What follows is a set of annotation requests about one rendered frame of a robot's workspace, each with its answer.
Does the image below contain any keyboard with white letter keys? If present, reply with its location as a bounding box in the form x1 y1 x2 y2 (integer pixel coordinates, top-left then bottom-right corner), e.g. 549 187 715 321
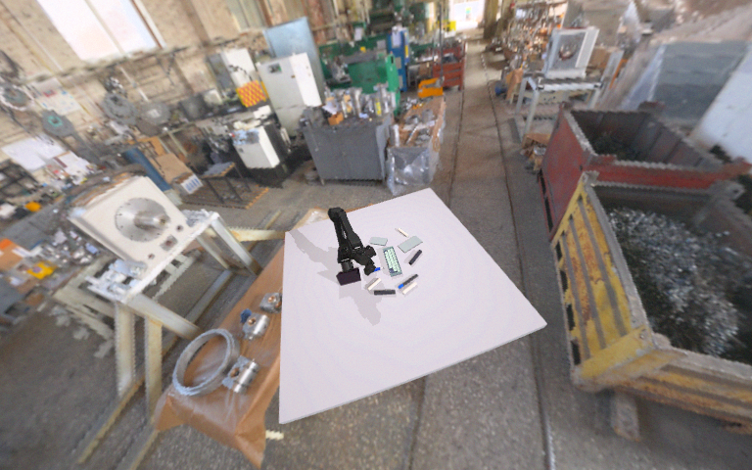
383 246 402 277

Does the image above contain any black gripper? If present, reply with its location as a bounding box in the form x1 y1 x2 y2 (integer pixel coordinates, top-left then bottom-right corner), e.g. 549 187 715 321
363 258 376 276

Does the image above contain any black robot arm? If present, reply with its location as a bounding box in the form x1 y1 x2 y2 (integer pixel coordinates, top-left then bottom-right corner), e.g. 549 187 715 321
327 207 376 273

